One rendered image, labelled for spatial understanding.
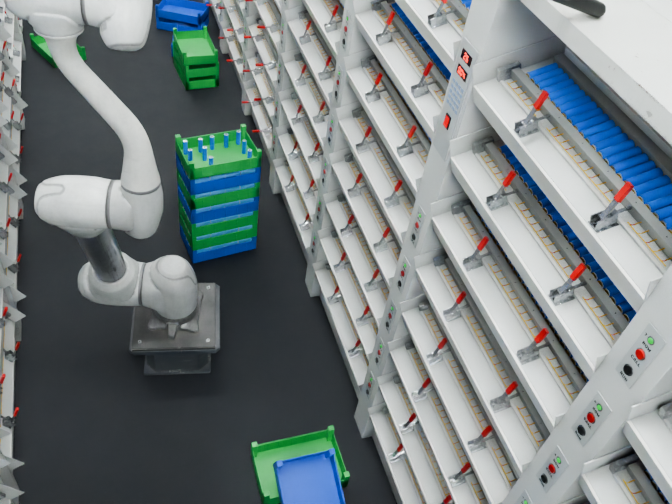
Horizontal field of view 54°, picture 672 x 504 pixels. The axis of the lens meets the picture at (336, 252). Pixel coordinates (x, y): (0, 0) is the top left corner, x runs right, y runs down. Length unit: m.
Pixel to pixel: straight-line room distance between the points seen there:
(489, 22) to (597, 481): 0.89
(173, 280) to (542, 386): 1.33
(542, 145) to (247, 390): 1.64
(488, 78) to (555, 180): 0.32
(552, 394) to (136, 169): 1.10
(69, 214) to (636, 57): 1.35
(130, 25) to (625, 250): 1.04
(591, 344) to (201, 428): 1.61
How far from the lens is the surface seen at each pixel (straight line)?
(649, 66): 1.14
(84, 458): 2.51
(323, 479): 2.36
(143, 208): 1.78
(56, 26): 1.55
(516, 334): 1.47
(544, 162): 1.28
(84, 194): 1.81
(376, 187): 2.02
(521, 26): 1.44
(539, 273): 1.34
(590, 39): 1.16
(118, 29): 1.49
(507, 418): 1.57
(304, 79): 2.78
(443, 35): 1.62
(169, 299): 2.34
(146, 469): 2.46
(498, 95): 1.43
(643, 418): 1.21
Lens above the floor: 2.19
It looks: 45 degrees down
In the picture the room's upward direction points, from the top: 10 degrees clockwise
